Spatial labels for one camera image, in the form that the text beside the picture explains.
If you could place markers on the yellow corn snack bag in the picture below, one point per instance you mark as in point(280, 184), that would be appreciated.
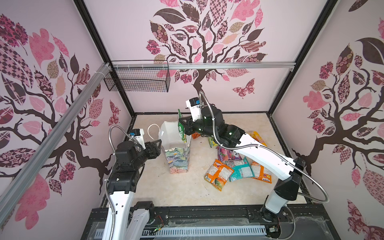
point(256, 136)

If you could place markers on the black wire basket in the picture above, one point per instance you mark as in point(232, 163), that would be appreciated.
point(139, 76)

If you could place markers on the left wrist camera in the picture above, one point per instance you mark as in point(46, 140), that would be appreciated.
point(138, 135)

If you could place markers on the black base frame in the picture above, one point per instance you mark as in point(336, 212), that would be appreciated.
point(297, 221)

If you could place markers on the dark green snack bag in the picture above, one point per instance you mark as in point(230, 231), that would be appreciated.
point(181, 128)

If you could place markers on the left aluminium rail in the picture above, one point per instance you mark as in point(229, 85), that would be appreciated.
point(23, 180)

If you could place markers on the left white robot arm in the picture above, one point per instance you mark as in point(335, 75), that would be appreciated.
point(125, 222)

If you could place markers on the orange chip snack bag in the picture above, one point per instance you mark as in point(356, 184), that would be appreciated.
point(195, 135)

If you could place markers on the aluminium rail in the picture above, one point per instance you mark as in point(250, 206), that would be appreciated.
point(206, 66)
point(23, 180)

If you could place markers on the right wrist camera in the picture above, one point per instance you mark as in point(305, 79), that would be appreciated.
point(194, 106)

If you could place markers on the light green snack bag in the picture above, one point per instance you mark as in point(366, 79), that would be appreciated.
point(212, 143)

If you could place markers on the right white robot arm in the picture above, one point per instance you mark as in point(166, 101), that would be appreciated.
point(211, 123)

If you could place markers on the orange white snack bag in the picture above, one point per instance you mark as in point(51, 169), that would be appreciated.
point(218, 174)

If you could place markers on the patterned paper bag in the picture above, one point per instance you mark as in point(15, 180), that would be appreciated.
point(177, 153)

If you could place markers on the orange snack bag right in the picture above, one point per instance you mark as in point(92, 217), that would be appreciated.
point(261, 173)

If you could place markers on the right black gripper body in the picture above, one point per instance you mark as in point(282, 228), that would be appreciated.
point(199, 127)

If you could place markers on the teal snack bag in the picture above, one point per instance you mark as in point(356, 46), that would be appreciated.
point(242, 169)

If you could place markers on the rear aluminium rail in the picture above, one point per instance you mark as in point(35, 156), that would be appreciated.
point(206, 66)

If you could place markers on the purple candy snack bag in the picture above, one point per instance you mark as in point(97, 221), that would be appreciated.
point(227, 155)

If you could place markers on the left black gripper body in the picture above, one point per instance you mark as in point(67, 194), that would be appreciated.
point(150, 152)

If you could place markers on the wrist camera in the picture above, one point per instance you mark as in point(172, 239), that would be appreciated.
point(194, 106)
point(138, 135)

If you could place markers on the white slotted cable duct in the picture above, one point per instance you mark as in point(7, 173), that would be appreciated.
point(194, 232)

